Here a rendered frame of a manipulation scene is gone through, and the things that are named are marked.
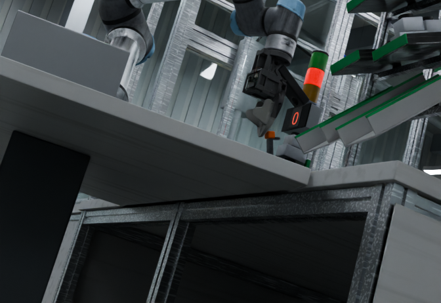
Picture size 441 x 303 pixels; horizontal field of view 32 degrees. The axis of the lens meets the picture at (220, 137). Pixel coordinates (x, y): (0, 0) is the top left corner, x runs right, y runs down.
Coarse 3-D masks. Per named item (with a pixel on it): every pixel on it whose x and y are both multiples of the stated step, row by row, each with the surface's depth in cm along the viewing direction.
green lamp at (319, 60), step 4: (316, 52) 221; (320, 52) 220; (312, 56) 221; (316, 56) 220; (320, 56) 220; (324, 56) 220; (312, 60) 221; (316, 60) 220; (320, 60) 220; (324, 60) 220; (312, 64) 220; (316, 64) 219; (320, 64) 220; (324, 64) 220; (320, 68) 219; (324, 68) 220
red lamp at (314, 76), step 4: (308, 68) 221; (312, 68) 219; (316, 68) 219; (308, 72) 220; (312, 72) 219; (316, 72) 219; (320, 72) 219; (308, 76) 219; (312, 76) 219; (316, 76) 218; (320, 76) 219; (304, 80) 220; (308, 80) 219; (312, 80) 218; (316, 80) 218; (320, 80) 219; (312, 84) 218; (316, 84) 218; (320, 84) 219; (320, 88) 220
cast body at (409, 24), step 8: (400, 16) 155; (408, 16) 155; (416, 16) 154; (400, 24) 154; (408, 24) 154; (416, 24) 154; (400, 32) 153; (408, 32) 153; (416, 32) 154; (424, 32) 154
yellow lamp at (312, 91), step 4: (304, 84) 219; (308, 84) 218; (304, 88) 218; (308, 88) 218; (312, 88) 218; (316, 88) 218; (304, 92) 218; (308, 92) 217; (312, 92) 217; (316, 92) 218; (308, 96) 217; (312, 96) 217; (316, 96) 218; (312, 100) 217; (316, 100) 218
